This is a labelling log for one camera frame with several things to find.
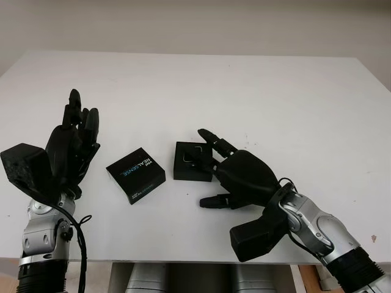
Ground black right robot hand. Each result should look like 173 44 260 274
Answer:
197 128 283 211

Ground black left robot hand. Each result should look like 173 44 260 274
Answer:
45 88 101 198

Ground small silver depth camera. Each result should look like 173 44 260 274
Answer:
181 145 204 165

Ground black RealSense box lid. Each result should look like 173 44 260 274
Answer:
106 146 167 207

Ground black box base foam insert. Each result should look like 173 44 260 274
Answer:
172 141 214 183

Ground grey black robot torso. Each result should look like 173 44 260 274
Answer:
126 264 294 293

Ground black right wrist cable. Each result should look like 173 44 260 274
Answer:
278 176 329 266

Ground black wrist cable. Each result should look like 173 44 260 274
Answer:
278 176 329 266
51 204 92 293

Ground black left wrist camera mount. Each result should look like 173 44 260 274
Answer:
0 142 62 201

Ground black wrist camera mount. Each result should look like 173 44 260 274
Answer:
0 142 62 201
229 195 290 262

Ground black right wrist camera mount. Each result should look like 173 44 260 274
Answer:
229 195 290 262

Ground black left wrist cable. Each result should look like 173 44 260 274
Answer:
51 204 92 293

